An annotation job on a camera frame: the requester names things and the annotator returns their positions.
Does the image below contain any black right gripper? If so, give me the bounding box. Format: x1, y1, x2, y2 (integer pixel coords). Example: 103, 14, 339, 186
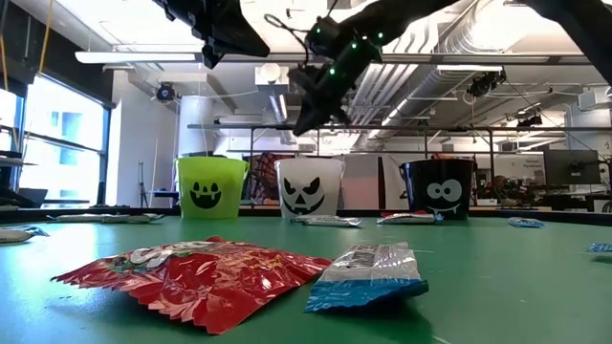
289, 45, 372, 138

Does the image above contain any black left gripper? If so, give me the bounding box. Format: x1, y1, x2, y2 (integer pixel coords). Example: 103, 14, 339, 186
152, 0, 272, 69

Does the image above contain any white halloween bucket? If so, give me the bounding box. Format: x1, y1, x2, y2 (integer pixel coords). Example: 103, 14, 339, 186
274, 157, 346, 220

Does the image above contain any black halloween bucket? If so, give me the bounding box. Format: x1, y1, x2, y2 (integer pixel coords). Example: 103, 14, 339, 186
399, 159, 478, 221

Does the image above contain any green halloween bucket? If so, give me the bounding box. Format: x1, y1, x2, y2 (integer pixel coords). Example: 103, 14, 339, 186
175, 156, 250, 221

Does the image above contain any white ceiling box unit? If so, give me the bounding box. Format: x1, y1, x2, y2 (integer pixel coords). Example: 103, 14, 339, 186
254, 62, 291, 95

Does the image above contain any black ceiling spotlight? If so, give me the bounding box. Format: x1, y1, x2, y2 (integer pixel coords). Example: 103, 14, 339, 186
155, 81, 177, 102

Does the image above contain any spider web decoration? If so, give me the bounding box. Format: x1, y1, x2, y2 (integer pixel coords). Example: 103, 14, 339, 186
247, 152, 278, 206

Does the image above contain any white round column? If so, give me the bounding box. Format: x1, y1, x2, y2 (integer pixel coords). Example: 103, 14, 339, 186
177, 95, 215, 159

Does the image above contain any white overhead light bar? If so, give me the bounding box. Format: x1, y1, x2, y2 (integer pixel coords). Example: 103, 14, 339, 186
75, 50, 198, 65

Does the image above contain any person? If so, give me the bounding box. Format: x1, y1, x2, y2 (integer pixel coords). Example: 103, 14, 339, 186
492, 174, 515, 200

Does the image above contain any large bright window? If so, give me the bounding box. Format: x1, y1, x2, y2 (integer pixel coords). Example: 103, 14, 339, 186
0, 74, 114, 206

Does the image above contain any black computer monitor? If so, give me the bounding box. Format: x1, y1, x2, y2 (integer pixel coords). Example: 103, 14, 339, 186
543, 149, 602, 186

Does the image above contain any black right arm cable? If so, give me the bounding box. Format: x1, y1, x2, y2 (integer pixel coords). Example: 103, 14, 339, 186
263, 0, 345, 66

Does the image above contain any black metal rack frame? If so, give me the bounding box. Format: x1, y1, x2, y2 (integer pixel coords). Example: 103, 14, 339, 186
186, 122, 612, 211

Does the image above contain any silver ventilation duct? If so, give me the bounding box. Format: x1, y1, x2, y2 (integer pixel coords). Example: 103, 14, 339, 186
356, 28, 508, 152

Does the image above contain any black ceiling camera cluster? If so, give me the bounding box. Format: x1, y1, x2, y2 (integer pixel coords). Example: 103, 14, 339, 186
466, 70, 508, 99

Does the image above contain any yellow hanging strap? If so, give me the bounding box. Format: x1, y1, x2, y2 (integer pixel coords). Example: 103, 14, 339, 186
36, 0, 55, 77

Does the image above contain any grey overhead rail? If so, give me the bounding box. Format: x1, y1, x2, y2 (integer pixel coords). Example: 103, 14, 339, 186
195, 52, 594, 67

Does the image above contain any white wall unit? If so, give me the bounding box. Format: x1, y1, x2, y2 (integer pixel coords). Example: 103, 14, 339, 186
577, 85, 612, 112

